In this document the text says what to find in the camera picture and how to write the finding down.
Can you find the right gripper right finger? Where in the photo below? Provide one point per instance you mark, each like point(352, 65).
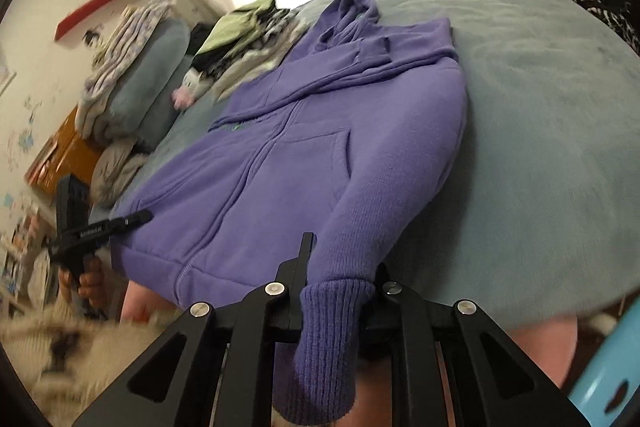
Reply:
point(454, 366)

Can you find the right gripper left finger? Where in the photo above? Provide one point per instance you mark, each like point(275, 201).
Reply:
point(212, 366)

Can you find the purple zip hoodie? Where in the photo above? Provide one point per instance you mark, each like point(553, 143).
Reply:
point(348, 139)

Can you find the person's left hand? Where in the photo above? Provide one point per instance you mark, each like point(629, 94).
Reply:
point(91, 284)

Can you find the blue plastic stool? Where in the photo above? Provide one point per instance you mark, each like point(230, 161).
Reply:
point(607, 392)

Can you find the grey-blue pillow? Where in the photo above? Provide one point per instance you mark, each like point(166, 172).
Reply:
point(140, 106)

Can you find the grey-blue bed blanket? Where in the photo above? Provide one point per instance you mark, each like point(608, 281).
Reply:
point(539, 215)

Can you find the white pink cat plush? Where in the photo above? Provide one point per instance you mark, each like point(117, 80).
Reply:
point(194, 85)

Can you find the floral folded quilt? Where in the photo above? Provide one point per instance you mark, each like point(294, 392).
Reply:
point(133, 31)

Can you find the white folded garment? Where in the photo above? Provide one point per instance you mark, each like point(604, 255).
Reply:
point(256, 62)

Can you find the green black folded jacket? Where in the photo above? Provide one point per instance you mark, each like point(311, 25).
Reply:
point(237, 24)

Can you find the black white patterned garment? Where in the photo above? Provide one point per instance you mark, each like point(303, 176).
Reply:
point(212, 63)

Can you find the red wall shelf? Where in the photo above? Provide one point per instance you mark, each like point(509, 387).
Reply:
point(76, 17)

